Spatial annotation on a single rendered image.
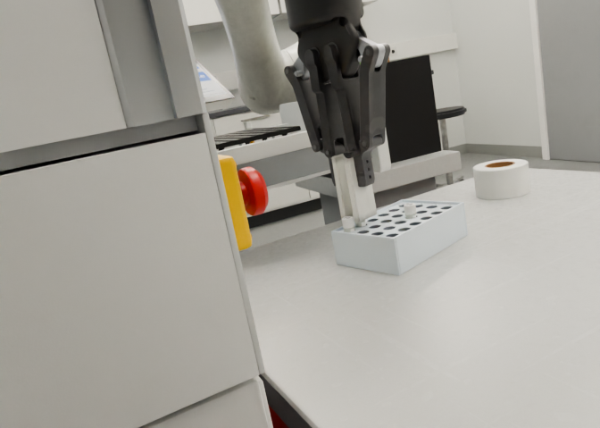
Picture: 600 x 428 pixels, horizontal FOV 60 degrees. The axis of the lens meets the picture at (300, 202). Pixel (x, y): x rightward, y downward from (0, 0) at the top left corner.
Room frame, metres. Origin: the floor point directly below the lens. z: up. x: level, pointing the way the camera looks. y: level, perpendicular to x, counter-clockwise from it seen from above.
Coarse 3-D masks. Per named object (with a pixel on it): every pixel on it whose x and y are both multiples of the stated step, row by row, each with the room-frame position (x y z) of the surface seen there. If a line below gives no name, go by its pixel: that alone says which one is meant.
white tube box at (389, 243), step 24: (384, 216) 0.56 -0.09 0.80; (432, 216) 0.52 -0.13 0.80; (456, 216) 0.53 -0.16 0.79; (336, 240) 0.52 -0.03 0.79; (360, 240) 0.50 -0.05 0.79; (384, 240) 0.47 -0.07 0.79; (408, 240) 0.48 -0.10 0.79; (432, 240) 0.50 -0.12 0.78; (456, 240) 0.53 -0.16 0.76; (360, 264) 0.50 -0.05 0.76; (384, 264) 0.48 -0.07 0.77; (408, 264) 0.47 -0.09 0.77
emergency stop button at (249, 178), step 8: (248, 168) 0.41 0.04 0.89; (240, 176) 0.42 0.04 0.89; (248, 176) 0.40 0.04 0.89; (256, 176) 0.40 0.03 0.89; (240, 184) 0.41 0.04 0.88; (248, 184) 0.40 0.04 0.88; (256, 184) 0.40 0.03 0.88; (264, 184) 0.40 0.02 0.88; (248, 192) 0.40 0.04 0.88; (256, 192) 0.40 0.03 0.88; (264, 192) 0.40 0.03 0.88; (248, 200) 0.41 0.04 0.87; (256, 200) 0.40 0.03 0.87; (264, 200) 0.40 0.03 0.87; (248, 208) 0.41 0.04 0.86; (256, 208) 0.40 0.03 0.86; (264, 208) 0.40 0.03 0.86
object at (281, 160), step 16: (240, 144) 0.89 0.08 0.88; (256, 144) 0.64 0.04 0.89; (272, 144) 0.65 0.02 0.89; (288, 144) 0.66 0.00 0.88; (304, 144) 0.67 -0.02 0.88; (240, 160) 0.63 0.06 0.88; (256, 160) 0.64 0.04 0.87; (272, 160) 0.65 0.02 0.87; (288, 160) 0.65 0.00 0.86; (304, 160) 0.66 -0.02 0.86; (320, 160) 0.67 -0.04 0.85; (272, 176) 0.64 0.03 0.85; (288, 176) 0.65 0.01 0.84; (304, 176) 0.67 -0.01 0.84
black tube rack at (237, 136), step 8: (216, 136) 0.84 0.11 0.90; (224, 136) 0.80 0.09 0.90; (232, 136) 0.76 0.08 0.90; (240, 136) 0.73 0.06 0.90; (248, 136) 0.71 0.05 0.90; (256, 136) 0.68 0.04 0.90; (264, 136) 0.69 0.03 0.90; (272, 136) 0.69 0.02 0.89; (216, 144) 0.67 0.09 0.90; (224, 144) 0.66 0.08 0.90; (232, 144) 0.67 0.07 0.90
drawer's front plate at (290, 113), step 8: (288, 104) 0.92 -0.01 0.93; (296, 104) 0.89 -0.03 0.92; (280, 112) 0.95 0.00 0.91; (288, 112) 0.92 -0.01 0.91; (296, 112) 0.89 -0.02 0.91; (288, 120) 0.93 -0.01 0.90; (296, 120) 0.90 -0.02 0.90; (304, 128) 0.88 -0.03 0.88; (384, 144) 0.70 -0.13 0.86; (376, 152) 0.70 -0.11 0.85; (384, 152) 0.70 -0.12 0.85; (376, 160) 0.70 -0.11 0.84; (384, 160) 0.70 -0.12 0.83; (376, 168) 0.70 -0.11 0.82; (384, 168) 0.70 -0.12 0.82
